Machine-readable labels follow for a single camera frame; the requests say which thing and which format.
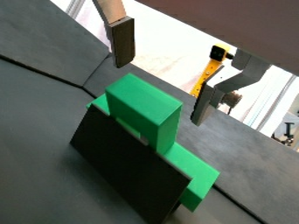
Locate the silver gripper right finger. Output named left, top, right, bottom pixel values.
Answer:
left=191, top=49, right=271, bottom=126

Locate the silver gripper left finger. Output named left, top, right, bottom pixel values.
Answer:
left=92, top=0, right=136, bottom=68

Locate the green bridge-shaped block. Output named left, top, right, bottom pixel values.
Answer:
left=87, top=73, right=220, bottom=212

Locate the black angle fixture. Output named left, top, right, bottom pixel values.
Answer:
left=71, top=106, right=191, bottom=224

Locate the yellow camera mount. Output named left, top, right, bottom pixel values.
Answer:
left=191, top=44, right=233, bottom=97

